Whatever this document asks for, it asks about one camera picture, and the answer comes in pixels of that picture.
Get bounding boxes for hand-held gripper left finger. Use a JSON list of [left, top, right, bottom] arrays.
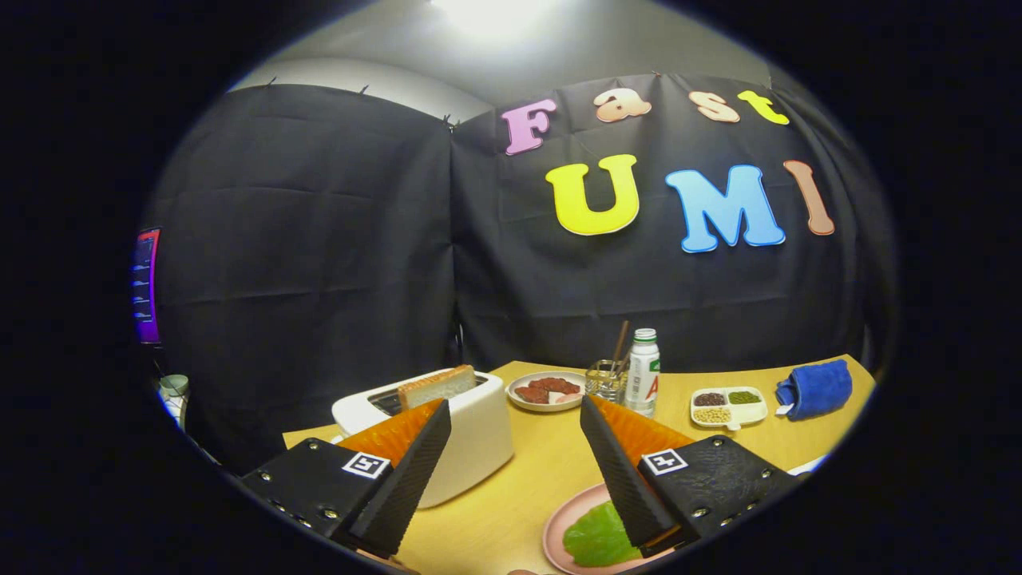
[[240, 399, 453, 560]]

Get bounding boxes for black backdrop cloth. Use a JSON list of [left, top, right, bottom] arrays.
[[144, 70, 897, 472]]

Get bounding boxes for white toaster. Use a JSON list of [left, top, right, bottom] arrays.
[[331, 369, 516, 510]]

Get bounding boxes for clear chopstick holder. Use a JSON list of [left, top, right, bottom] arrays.
[[585, 359, 630, 405]]

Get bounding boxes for white divided dish with beans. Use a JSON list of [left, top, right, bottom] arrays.
[[690, 387, 769, 432]]

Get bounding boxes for pink round plate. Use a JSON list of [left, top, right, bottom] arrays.
[[542, 482, 679, 575]]

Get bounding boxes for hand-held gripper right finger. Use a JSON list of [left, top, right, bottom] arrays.
[[580, 394, 799, 558]]

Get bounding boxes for green lettuce leaf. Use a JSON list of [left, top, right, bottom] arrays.
[[562, 500, 644, 569]]

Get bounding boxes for red meat slices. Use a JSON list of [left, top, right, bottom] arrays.
[[515, 377, 581, 405]]

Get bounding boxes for blue rolled towel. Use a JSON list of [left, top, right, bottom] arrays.
[[774, 359, 854, 422]]

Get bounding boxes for white drink bottle green cap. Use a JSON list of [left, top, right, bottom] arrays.
[[624, 328, 661, 419]]

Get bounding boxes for toasted bread slice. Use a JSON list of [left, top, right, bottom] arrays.
[[397, 365, 478, 412]]

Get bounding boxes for round plate under meat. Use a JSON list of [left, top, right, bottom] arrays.
[[506, 371, 588, 413]]

